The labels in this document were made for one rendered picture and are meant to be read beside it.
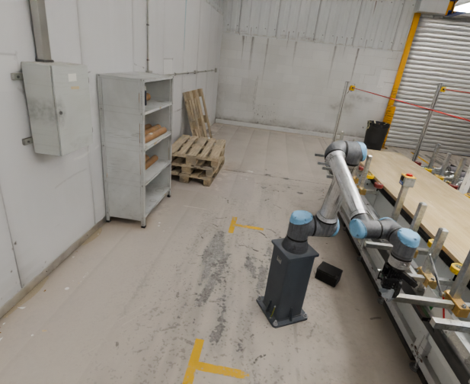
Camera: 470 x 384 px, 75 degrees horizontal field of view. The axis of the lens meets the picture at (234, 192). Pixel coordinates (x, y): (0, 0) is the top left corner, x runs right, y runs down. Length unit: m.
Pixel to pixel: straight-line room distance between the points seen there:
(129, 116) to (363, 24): 7.41
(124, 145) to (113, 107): 0.38
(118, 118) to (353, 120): 7.42
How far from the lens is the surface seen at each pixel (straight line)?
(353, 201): 1.63
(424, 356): 2.59
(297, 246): 2.24
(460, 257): 2.25
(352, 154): 1.94
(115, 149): 3.33
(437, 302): 1.82
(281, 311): 2.51
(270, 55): 9.20
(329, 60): 9.29
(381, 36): 9.59
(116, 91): 3.20
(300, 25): 9.25
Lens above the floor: 1.81
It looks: 23 degrees down
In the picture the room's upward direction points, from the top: 7 degrees clockwise
